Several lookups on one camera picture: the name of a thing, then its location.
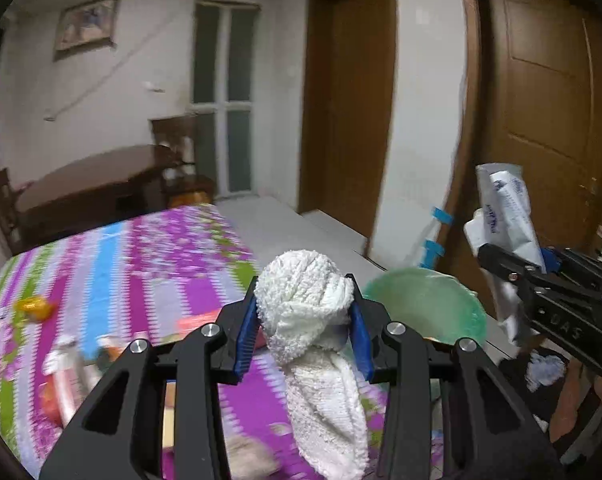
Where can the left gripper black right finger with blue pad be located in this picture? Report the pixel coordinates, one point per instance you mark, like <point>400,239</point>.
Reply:
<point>488,432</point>

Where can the glass panel door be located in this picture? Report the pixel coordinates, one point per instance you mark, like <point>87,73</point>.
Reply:
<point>222,93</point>

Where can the brown wooden door right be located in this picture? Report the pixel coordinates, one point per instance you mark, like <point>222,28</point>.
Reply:
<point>534,99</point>

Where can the white blue tissue packet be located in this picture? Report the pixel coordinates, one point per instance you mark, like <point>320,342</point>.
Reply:
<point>504,220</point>

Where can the brown wooden door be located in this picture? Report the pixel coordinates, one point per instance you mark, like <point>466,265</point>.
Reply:
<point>534,99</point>
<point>347,109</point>

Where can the framed wall picture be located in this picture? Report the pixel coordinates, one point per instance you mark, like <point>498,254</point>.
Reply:
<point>86,26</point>

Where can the yellow snack wrapper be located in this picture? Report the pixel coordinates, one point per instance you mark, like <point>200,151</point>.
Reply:
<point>36,308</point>

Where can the wooden chair behind table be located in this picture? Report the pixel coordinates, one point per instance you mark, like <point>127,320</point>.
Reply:
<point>182,184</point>

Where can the red tissue pack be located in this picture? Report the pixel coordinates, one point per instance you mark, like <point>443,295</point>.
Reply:
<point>193,322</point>

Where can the person's right hand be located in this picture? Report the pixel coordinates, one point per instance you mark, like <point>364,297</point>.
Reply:
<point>570,399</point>

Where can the floral striped tablecloth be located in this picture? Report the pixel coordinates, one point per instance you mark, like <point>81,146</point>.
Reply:
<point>131,279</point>

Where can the dark wooden dining table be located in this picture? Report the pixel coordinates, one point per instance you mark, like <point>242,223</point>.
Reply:
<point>94,191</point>

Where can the brown wooden door middle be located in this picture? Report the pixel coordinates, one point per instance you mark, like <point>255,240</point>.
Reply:
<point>347,109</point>

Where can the wooden chair at left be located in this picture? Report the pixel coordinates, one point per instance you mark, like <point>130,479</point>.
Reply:
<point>9,217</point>

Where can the white terry towel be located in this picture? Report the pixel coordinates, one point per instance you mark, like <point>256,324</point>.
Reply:
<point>303,301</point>

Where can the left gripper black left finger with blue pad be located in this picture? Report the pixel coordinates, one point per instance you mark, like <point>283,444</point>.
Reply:
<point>117,432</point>

